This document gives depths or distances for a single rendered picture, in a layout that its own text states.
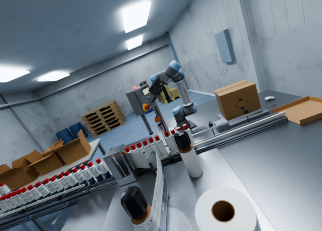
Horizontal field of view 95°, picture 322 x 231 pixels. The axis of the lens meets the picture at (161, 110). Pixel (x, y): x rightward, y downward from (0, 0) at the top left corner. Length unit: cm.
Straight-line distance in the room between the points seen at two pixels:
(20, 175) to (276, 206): 298
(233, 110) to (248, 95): 18
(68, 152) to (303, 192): 254
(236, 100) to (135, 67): 655
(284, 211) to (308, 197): 12
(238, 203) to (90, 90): 760
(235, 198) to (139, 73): 723
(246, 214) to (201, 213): 15
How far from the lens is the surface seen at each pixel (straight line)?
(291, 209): 90
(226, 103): 144
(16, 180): 315
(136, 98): 108
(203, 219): 65
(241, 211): 65
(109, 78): 768
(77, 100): 810
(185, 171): 106
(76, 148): 262
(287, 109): 160
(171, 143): 118
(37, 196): 184
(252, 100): 150
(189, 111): 160
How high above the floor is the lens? 155
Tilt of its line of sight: 15 degrees down
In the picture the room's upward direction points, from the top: 24 degrees counter-clockwise
